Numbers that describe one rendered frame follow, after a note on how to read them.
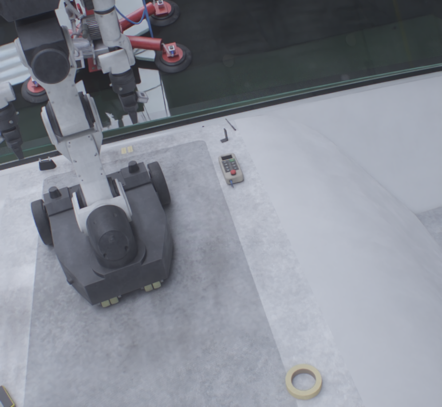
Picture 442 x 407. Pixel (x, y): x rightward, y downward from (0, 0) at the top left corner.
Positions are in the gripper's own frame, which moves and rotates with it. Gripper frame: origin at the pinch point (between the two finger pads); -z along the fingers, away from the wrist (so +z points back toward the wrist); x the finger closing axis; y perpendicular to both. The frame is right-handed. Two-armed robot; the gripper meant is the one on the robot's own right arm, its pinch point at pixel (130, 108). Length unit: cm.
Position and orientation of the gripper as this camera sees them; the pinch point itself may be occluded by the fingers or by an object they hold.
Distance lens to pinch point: 226.7
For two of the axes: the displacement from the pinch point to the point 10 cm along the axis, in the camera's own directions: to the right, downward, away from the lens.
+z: -0.8, -6.8, -7.3
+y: -9.3, 3.2, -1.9
